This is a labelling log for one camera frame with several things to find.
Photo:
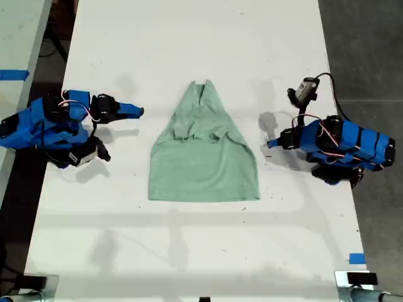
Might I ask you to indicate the small black edge block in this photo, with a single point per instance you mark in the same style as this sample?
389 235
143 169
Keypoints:
204 299

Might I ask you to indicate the grey metal pipe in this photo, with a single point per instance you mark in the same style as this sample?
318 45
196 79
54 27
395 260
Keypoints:
378 295

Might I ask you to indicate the small blue tape piece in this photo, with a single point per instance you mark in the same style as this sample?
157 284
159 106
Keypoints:
357 258

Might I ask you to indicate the metal table clamp bracket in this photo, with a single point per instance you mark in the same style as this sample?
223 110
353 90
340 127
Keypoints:
41 281
359 278

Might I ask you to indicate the long blue tape strip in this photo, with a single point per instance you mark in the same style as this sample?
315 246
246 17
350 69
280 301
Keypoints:
14 75

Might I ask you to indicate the camera black stalk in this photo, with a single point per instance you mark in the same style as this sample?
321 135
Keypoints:
301 114

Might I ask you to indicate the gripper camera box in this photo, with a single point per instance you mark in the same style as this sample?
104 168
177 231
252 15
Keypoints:
85 156
305 88

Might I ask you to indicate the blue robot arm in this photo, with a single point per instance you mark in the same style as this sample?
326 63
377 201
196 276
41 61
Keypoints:
28 126
352 141

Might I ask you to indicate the pale green t-shirt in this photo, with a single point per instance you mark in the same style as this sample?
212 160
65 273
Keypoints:
204 157

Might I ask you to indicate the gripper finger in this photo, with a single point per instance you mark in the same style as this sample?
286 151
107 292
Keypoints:
126 117
130 108
276 143

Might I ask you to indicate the white side table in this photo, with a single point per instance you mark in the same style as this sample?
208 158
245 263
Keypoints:
19 37

